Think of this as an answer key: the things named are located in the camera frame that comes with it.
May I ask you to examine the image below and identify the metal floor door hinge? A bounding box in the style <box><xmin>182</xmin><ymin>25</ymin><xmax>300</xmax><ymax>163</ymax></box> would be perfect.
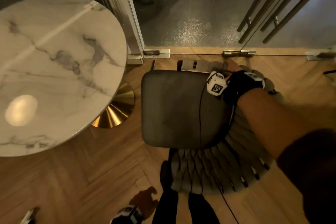
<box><xmin>222</xmin><ymin>50</ymin><xmax>256</xmax><ymax>58</ymax></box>
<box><xmin>143</xmin><ymin>49</ymin><xmax>170</xmax><ymax>58</ymax></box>

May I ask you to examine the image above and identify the gold table base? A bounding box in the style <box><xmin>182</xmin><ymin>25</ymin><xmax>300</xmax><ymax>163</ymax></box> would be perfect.
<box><xmin>91</xmin><ymin>82</ymin><xmax>135</xmax><ymax>129</ymax></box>

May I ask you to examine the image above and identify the white wrist camera with marker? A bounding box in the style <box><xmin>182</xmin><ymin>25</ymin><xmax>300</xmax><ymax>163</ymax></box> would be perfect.
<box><xmin>110</xmin><ymin>205</ymin><xmax>143</xmax><ymax>224</ymax></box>
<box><xmin>206</xmin><ymin>71</ymin><xmax>228</xmax><ymax>97</ymax></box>

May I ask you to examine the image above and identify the black cable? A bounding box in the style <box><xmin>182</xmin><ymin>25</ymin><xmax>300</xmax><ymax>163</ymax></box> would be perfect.
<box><xmin>198</xmin><ymin>81</ymin><xmax>240</xmax><ymax>224</ymax></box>

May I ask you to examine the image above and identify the grey chair with woven back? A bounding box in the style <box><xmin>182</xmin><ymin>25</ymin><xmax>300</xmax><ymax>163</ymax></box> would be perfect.
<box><xmin>141</xmin><ymin>59</ymin><xmax>285</xmax><ymax>195</ymax></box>

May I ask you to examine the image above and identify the person's right hand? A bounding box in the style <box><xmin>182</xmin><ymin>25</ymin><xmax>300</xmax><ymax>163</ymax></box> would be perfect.
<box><xmin>223</xmin><ymin>61</ymin><xmax>266</xmax><ymax>106</ymax></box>

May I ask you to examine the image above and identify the long metal door handle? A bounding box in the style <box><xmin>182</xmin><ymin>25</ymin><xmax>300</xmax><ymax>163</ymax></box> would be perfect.
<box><xmin>260</xmin><ymin>0</ymin><xmax>336</xmax><ymax>44</ymax></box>
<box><xmin>237</xmin><ymin>0</ymin><xmax>313</xmax><ymax>44</ymax></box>

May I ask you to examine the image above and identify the dark sleeve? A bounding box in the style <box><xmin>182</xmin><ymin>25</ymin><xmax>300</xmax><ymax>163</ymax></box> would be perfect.
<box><xmin>276</xmin><ymin>129</ymin><xmax>336</xmax><ymax>224</ymax></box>

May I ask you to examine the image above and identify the person's right leg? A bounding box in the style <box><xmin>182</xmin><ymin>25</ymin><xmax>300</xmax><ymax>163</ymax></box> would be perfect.
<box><xmin>187</xmin><ymin>192</ymin><xmax>220</xmax><ymax>224</ymax></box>

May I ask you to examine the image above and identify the person's left hand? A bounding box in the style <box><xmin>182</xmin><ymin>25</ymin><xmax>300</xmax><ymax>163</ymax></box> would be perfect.
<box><xmin>129</xmin><ymin>186</ymin><xmax>159</xmax><ymax>217</ymax></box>

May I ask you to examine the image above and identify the white door frame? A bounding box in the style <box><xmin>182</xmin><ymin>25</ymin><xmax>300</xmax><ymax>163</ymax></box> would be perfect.
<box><xmin>86</xmin><ymin>0</ymin><xmax>145</xmax><ymax>65</ymax></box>

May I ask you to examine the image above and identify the person's left leg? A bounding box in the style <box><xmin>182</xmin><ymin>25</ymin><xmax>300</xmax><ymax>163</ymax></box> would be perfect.
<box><xmin>152</xmin><ymin>188</ymin><xmax>179</xmax><ymax>224</ymax></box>

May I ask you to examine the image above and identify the person's right forearm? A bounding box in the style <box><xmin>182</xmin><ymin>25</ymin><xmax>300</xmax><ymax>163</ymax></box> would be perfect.
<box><xmin>237</xmin><ymin>89</ymin><xmax>336</xmax><ymax>170</ymax></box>

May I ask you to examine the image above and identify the round white marble table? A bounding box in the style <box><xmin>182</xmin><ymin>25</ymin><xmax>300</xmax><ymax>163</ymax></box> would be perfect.
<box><xmin>0</xmin><ymin>0</ymin><xmax>128</xmax><ymax>157</ymax></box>

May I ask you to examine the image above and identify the white marker wrist band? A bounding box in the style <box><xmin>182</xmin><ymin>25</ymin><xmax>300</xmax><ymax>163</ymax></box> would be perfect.
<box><xmin>244</xmin><ymin>72</ymin><xmax>266</xmax><ymax>88</ymax></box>

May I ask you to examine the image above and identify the person's leg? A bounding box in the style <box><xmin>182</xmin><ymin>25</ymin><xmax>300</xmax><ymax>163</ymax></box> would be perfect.
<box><xmin>187</xmin><ymin>192</ymin><xmax>220</xmax><ymax>224</ymax></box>
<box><xmin>152</xmin><ymin>188</ymin><xmax>179</xmax><ymax>224</ymax></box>

